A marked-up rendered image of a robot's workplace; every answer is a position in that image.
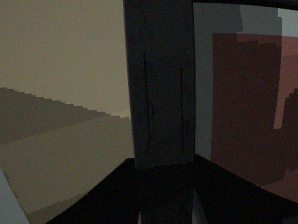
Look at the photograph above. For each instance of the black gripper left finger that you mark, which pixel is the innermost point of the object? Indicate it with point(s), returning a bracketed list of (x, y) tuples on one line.
[(113, 201)]

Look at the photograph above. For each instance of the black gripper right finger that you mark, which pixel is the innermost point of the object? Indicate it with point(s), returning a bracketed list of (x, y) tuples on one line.
[(221, 197)]

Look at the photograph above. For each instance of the black picture frame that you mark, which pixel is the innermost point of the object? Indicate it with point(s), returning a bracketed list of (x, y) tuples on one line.
[(213, 77)]

